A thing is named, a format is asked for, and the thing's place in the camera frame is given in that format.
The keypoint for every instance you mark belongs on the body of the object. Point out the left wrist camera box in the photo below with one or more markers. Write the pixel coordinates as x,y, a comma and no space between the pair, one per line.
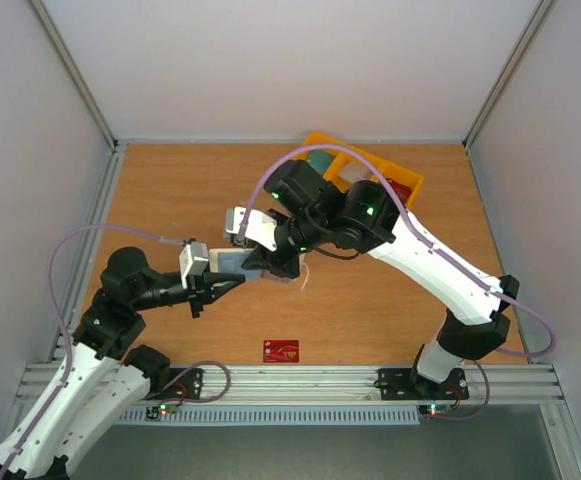
193,261

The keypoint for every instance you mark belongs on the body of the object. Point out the grey slotted cable duct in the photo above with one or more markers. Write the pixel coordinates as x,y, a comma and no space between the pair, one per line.
250,415

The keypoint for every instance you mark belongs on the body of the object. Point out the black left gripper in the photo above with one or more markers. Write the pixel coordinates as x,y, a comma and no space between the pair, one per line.
198,291

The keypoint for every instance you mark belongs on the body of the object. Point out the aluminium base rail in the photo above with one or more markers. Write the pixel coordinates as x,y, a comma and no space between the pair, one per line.
286,384

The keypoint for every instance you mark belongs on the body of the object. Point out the red VIP card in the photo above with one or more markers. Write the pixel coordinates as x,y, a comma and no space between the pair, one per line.
281,351

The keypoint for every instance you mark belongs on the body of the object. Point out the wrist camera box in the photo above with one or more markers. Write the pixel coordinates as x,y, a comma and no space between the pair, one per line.
260,228
193,261

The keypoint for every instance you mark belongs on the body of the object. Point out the red card in bin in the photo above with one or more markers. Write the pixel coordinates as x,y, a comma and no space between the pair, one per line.
402,191

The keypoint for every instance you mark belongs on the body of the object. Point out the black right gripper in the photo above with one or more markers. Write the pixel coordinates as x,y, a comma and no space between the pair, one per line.
276,255

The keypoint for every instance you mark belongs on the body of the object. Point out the circuit board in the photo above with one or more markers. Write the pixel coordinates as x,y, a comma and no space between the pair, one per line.
158,412
435,409

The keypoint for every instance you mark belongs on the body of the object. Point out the teal card in bin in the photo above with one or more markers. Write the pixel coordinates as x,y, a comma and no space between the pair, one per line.
320,160

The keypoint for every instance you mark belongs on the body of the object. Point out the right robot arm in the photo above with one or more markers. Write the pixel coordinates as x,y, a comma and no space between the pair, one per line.
367,220

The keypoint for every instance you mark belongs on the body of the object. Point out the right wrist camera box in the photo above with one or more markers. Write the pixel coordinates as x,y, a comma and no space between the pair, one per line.
260,228

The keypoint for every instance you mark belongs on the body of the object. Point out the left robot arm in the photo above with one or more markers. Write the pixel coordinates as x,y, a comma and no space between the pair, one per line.
103,372

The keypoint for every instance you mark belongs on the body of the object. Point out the yellow plastic bin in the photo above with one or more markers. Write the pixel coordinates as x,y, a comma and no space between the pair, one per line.
389,169

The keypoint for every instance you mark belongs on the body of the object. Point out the right circuit board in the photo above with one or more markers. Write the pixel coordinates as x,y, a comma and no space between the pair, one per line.
435,409

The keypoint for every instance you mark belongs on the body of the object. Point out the left circuit board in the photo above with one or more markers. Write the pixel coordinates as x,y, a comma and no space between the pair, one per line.
158,412

